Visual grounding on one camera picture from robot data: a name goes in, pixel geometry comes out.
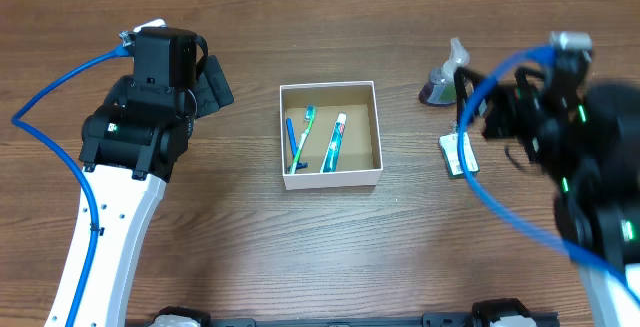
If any purple soap pump bottle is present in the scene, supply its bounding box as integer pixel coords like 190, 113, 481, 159
418, 38, 470, 107

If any white green soap bar packet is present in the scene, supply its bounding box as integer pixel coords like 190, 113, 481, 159
438, 124, 480, 179

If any blue disposable razor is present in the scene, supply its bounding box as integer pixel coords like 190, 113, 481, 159
286, 118, 308, 169

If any green white toothbrush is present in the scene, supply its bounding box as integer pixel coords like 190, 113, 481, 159
289, 105, 317, 174

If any teal white toothpaste tube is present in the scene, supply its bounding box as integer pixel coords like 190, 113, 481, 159
320, 112, 347, 173

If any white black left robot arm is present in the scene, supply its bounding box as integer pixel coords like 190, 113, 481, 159
46, 19, 234, 326

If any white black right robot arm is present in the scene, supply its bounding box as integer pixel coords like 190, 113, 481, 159
454, 44, 639, 326

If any pink cardboard box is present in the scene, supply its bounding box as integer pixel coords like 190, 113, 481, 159
279, 81, 383, 190

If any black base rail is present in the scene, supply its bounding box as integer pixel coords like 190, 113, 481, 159
125, 298, 560, 327

